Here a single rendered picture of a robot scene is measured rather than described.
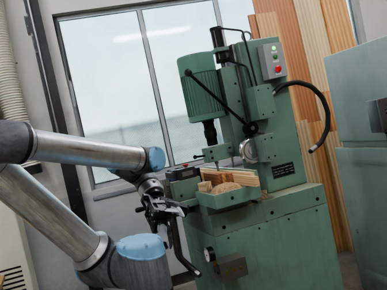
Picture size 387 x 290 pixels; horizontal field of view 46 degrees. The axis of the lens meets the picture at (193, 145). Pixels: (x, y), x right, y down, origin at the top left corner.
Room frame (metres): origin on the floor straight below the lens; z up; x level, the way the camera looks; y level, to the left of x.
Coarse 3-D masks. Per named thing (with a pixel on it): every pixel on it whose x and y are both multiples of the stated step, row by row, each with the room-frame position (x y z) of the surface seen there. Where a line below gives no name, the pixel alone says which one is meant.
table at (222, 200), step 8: (200, 192) 1.94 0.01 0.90; (224, 192) 1.81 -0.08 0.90; (232, 192) 1.82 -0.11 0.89; (240, 192) 1.83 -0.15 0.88; (248, 192) 1.84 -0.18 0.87; (256, 192) 1.85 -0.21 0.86; (184, 200) 2.00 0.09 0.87; (192, 200) 1.98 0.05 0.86; (200, 200) 1.96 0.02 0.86; (208, 200) 1.86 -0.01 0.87; (216, 200) 1.79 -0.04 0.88; (224, 200) 1.81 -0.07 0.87; (232, 200) 1.82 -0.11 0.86; (240, 200) 1.83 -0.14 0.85; (248, 200) 1.84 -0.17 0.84; (216, 208) 1.80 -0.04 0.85
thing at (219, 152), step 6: (222, 144) 2.13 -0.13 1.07; (228, 144) 2.13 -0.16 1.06; (204, 150) 2.12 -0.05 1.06; (210, 150) 2.10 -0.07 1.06; (216, 150) 2.11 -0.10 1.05; (222, 150) 2.12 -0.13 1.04; (210, 156) 2.10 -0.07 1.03; (216, 156) 2.11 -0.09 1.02; (222, 156) 2.12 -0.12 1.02; (228, 156) 2.13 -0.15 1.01; (234, 156) 2.14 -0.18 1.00; (204, 162) 2.16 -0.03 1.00; (210, 162) 2.10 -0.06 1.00; (216, 162) 2.14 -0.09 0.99
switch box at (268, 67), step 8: (264, 48) 2.08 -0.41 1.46; (280, 48) 2.10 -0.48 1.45; (264, 56) 2.08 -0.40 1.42; (272, 56) 2.08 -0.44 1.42; (280, 56) 2.10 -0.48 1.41; (264, 64) 2.09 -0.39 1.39; (272, 64) 2.08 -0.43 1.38; (280, 64) 2.09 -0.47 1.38; (264, 72) 2.10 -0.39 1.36; (272, 72) 2.08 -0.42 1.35; (264, 80) 2.12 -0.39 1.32
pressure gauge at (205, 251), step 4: (204, 248) 1.83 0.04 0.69; (208, 248) 1.82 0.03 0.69; (212, 248) 1.82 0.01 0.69; (204, 252) 1.85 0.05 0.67; (208, 252) 1.80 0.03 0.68; (212, 252) 1.81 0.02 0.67; (204, 256) 1.85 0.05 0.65; (208, 256) 1.80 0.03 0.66; (212, 256) 1.80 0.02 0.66; (208, 260) 1.82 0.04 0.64; (212, 260) 1.81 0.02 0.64; (216, 260) 1.83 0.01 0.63
